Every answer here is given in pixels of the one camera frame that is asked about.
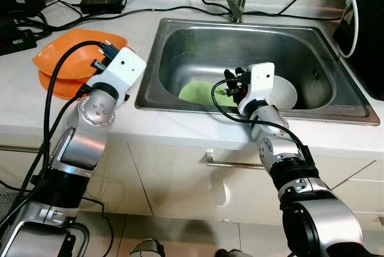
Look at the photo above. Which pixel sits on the cream kitchen cabinet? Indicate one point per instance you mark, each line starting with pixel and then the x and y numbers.
pixel 180 191

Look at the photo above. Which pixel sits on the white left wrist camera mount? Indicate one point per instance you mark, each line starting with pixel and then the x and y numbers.
pixel 123 71

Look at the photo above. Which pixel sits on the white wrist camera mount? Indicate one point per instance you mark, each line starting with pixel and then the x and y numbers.
pixel 261 83
pixel 123 71

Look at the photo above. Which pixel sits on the black power adapter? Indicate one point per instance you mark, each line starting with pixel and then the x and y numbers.
pixel 102 5

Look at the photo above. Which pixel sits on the orange bowl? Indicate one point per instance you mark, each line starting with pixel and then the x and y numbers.
pixel 60 53

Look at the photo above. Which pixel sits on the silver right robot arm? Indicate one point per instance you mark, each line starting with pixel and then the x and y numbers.
pixel 312 215

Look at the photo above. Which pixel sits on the stainless steel sink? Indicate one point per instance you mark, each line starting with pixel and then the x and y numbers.
pixel 204 47

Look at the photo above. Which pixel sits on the white bowl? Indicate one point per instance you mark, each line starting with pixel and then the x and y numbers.
pixel 287 92

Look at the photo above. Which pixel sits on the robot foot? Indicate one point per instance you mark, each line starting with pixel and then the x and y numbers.
pixel 147 248
pixel 231 253

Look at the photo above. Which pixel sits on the black power strip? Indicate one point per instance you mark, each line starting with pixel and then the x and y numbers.
pixel 17 41

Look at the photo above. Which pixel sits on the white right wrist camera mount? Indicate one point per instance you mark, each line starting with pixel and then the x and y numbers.
pixel 261 83

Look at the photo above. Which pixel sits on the green plate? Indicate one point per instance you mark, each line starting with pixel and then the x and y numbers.
pixel 195 93

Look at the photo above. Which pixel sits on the orange plate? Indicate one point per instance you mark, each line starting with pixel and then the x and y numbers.
pixel 57 87

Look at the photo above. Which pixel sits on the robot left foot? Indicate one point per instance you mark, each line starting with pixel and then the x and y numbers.
pixel 147 248

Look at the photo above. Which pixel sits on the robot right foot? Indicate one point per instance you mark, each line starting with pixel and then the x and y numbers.
pixel 231 253

